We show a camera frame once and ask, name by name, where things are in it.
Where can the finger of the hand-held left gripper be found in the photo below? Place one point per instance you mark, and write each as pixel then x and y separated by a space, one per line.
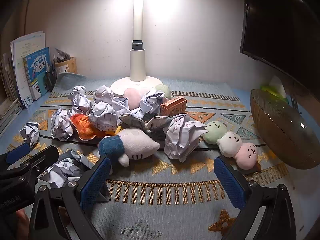
pixel 42 158
pixel 17 153

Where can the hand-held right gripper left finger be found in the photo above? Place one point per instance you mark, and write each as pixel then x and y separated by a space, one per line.
pixel 96 182

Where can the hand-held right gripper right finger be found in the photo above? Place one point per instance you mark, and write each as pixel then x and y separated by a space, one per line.
pixel 228 182

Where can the white paper ball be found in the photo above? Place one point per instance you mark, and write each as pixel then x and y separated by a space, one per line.
pixel 62 172

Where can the orange snack packet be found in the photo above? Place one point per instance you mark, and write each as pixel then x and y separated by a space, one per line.
pixel 83 127

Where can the blue and white plush toy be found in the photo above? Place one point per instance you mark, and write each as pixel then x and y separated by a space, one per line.
pixel 140 145

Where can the pile of paper balls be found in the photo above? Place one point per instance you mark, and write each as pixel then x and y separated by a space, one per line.
pixel 102 116

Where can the round woven basket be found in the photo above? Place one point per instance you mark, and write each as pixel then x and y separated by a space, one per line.
pixel 280 130

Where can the three-colour dango plush toy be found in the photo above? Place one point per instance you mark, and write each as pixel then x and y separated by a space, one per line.
pixel 230 142
pixel 132 97

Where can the stack of flat books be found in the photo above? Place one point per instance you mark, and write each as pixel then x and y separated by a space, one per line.
pixel 10 111

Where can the patterned blue woven mat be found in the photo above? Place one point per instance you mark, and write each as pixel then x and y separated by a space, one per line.
pixel 175 205

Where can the row of upright books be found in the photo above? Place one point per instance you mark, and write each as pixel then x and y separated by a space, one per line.
pixel 8 80

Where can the black mesh pen holder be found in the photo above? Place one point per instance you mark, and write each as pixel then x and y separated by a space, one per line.
pixel 50 80

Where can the blue book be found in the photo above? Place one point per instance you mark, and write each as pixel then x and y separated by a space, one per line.
pixel 37 65

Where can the small orange cardboard box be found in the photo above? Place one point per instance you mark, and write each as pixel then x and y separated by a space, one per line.
pixel 173 107

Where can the bunch of pens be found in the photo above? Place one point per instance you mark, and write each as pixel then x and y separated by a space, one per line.
pixel 53 66

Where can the white paper booklets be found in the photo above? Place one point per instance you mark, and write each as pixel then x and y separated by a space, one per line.
pixel 25 52

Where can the green tissue pack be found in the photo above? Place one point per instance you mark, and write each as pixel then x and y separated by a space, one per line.
pixel 271 88

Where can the white desk lamp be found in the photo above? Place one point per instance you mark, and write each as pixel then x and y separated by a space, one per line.
pixel 137 65

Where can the black monitor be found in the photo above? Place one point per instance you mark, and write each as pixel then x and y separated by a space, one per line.
pixel 280 25

